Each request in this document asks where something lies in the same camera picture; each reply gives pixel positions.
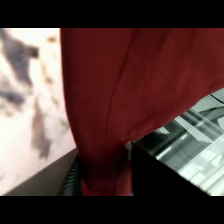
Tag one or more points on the red garment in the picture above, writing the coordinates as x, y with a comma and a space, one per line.
133, 83

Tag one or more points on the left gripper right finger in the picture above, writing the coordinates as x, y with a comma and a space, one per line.
156, 176

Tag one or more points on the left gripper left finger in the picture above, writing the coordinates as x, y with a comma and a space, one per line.
71, 180

